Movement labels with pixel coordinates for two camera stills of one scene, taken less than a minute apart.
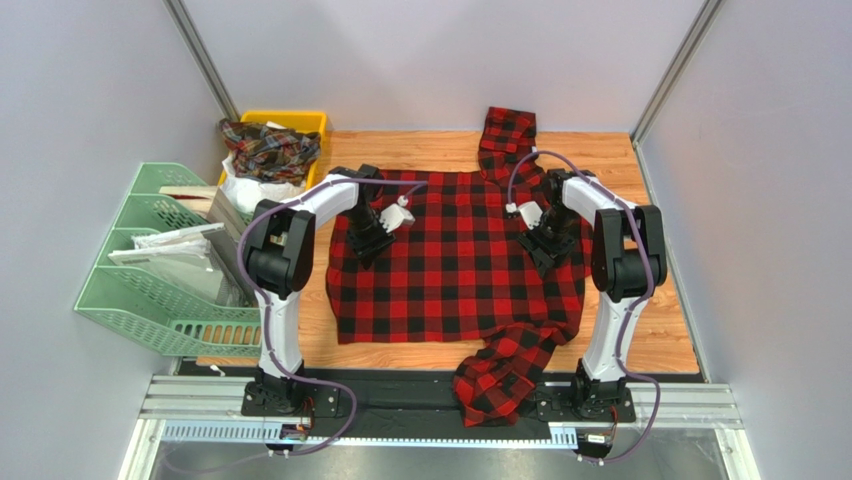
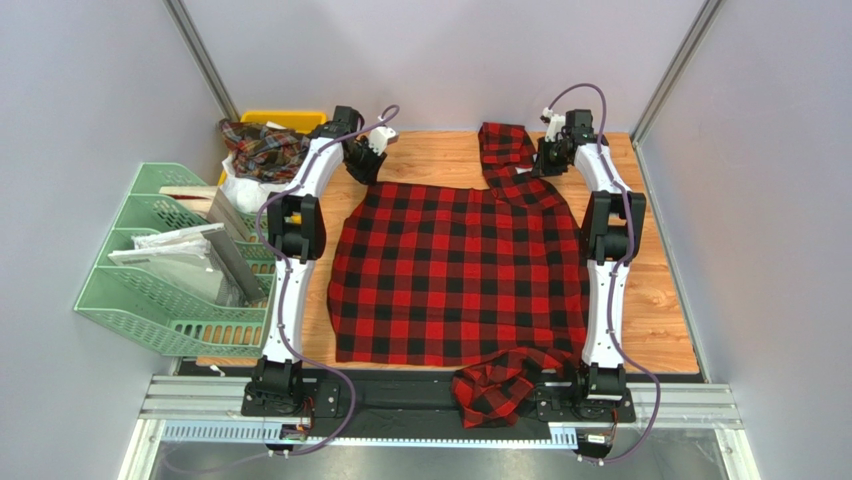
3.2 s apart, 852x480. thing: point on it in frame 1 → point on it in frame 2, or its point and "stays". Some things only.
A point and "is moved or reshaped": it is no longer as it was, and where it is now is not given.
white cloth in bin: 244,193 stays
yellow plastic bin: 304,121 stays
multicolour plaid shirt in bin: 261,151 stays
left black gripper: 366,249 → 369,175
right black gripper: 547,246 → 546,159
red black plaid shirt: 460,272 is moved or reshaped
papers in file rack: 204,258 stays
